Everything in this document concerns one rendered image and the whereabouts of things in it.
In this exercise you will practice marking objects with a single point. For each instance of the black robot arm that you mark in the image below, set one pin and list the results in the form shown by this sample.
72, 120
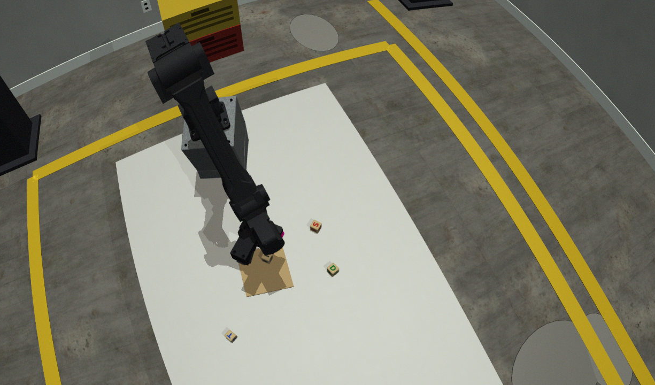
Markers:
181, 75

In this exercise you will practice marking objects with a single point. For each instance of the tan flat mat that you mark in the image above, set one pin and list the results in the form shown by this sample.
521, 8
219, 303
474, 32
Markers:
260, 277

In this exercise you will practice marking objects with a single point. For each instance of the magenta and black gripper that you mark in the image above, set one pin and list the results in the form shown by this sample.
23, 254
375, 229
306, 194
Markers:
280, 229

